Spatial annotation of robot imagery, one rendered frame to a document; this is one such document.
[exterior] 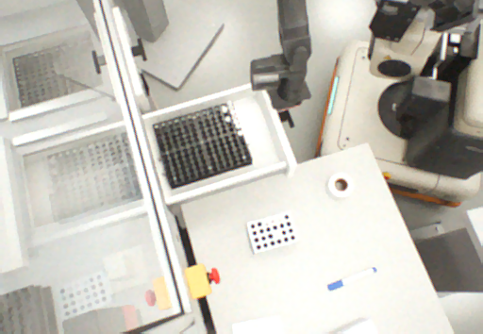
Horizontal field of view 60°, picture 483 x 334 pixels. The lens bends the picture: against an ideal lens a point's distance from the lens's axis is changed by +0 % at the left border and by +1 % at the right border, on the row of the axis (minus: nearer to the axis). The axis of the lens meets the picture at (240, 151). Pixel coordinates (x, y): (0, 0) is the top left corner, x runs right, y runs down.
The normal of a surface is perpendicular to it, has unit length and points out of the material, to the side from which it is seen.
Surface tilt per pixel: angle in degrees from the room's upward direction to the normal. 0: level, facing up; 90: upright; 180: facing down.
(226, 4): 0
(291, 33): 62
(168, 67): 3
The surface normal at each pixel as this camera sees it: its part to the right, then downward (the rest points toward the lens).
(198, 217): 0.00, -0.32
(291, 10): 0.07, 0.62
